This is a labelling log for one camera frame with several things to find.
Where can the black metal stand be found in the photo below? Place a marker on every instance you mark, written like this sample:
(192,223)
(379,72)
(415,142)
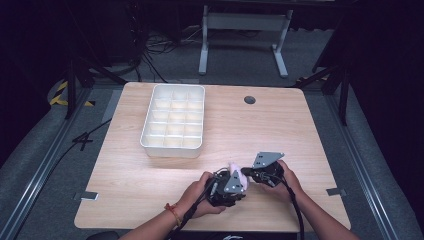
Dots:
(71,86)
(343,90)

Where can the white divided organizer box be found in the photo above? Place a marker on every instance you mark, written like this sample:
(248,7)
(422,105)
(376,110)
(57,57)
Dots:
(174,116)

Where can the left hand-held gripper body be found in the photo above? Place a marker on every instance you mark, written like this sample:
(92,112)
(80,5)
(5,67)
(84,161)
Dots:
(221,195)

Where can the grey metal floor rail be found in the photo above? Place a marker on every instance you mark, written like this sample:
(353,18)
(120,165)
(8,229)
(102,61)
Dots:
(363,166)
(40,173)

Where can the pink sock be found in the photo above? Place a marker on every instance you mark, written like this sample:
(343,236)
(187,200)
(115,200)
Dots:
(244,178)

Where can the white metal table frame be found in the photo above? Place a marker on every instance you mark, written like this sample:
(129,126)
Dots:
(245,21)

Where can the person's right hand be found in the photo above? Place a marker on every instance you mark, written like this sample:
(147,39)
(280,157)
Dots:
(288,185)

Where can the person's left hand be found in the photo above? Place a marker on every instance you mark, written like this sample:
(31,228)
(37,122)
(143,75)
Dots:
(193,196)

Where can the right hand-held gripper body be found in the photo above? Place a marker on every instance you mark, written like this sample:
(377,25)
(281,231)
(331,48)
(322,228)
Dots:
(270,170)

